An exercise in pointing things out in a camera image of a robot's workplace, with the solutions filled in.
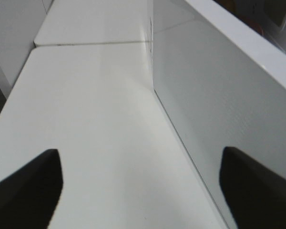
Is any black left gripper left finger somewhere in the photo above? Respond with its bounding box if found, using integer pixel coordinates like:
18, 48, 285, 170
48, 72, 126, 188
0, 149, 63, 229

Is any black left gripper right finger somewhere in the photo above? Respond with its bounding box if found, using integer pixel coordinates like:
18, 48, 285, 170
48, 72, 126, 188
219, 146, 286, 229

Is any white microwave oven body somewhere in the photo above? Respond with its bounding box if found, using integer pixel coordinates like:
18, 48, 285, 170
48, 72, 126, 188
214, 0, 286, 58

